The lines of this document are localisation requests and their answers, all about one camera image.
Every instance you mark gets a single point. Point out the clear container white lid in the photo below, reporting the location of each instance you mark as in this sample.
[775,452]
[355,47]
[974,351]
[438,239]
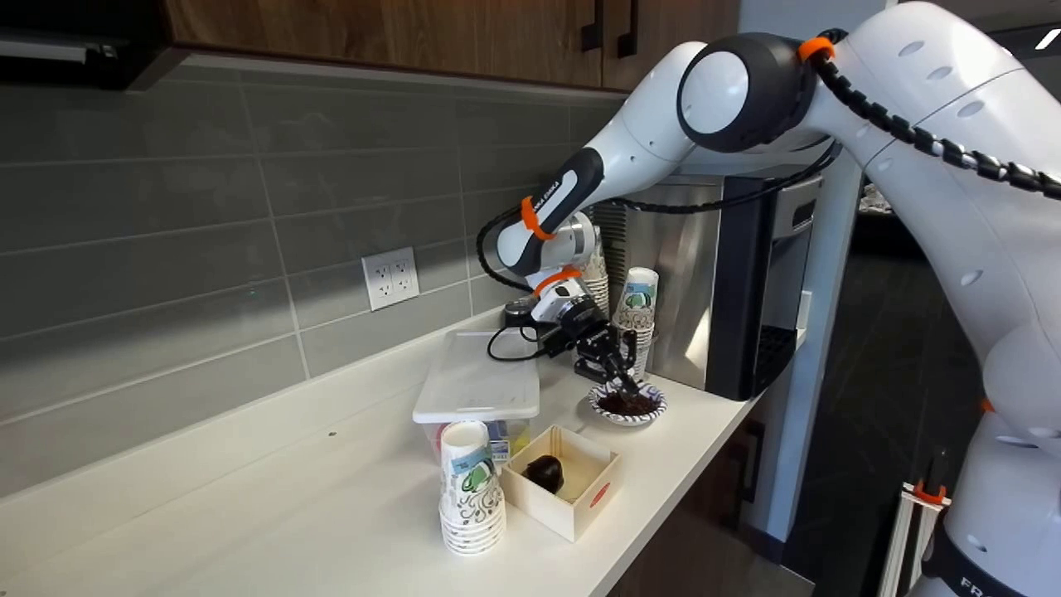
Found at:
[476,382]

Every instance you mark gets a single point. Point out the open wooden box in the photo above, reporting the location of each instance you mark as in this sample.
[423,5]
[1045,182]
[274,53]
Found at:
[574,503]

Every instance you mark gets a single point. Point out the silver spatula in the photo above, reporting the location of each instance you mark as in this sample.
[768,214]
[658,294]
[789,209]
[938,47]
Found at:
[631,385]

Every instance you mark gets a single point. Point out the black range hood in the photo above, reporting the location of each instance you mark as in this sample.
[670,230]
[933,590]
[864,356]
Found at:
[67,45]

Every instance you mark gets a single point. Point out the dark sofa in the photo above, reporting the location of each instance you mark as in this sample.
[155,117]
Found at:
[883,239]

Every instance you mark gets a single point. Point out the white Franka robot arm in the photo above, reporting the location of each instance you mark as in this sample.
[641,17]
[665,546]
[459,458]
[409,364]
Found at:
[974,277]

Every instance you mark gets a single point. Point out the black silver beverage machine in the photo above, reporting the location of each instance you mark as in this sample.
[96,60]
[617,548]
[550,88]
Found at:
[764,285]

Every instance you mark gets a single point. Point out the paper cup stack blue print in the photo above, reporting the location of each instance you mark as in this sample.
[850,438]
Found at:
[639,300]

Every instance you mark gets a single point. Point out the white wall outlet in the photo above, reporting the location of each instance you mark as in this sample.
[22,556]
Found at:
[389,277]

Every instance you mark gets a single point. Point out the dark food on plate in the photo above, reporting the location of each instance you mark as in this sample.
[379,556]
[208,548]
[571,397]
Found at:
[624,406]

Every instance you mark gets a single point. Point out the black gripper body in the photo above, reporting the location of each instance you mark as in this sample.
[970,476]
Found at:
[581,330]

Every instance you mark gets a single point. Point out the wooden upper cabinet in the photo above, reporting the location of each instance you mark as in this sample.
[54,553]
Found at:
[385,34]

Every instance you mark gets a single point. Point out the white stand orange band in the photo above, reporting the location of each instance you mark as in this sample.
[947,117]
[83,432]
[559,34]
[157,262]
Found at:
[913,533]

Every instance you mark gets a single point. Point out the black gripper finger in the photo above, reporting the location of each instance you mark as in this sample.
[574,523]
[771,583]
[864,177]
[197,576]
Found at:
[612,370]
[635,356]

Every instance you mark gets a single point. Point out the small black object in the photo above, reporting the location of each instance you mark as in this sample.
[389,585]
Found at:
[546,473]

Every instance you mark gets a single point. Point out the squat printed paper cup stack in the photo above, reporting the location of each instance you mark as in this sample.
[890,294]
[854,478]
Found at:
[471,508]

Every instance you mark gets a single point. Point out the small black silver tap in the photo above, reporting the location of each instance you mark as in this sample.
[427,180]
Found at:
[517,312]

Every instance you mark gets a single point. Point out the ceiling light strip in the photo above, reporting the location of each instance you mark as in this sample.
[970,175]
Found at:
[1048,36]

